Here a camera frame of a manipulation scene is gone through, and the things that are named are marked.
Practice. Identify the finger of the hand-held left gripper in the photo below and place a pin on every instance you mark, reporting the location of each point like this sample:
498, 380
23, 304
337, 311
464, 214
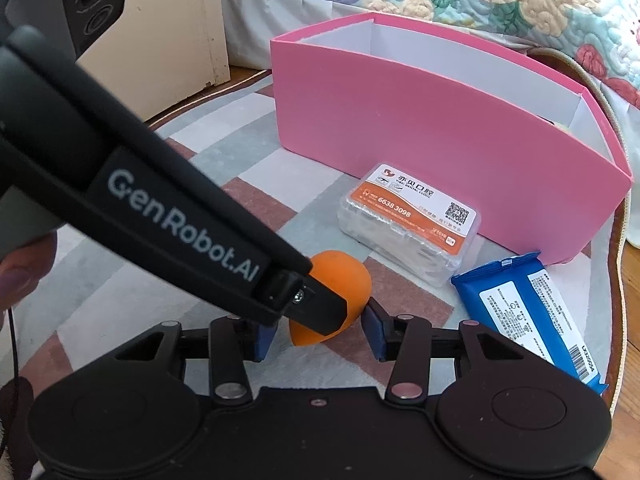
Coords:
320, 310

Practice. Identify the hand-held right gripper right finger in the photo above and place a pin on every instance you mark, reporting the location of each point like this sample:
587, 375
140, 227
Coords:
375, 330

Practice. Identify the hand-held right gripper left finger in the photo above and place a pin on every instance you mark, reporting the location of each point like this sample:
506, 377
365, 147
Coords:
264, 342

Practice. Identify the orange makeup sponge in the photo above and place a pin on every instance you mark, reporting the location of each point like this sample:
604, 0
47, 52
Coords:
345, 275

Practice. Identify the blue wet wipes packet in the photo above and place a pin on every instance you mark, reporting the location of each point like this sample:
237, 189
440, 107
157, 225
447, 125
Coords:
525, 310

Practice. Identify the pink cardboard box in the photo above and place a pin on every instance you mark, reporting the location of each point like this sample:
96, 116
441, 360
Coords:
400, 125

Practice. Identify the person's left hand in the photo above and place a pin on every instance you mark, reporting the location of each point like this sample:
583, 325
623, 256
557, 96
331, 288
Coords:
25, 270

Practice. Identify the checkered rug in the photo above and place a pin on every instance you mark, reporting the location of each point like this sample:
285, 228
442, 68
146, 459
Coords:
200, 200

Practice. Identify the beige wooden cabinet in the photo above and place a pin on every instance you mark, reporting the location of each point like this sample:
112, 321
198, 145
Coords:
170, 35

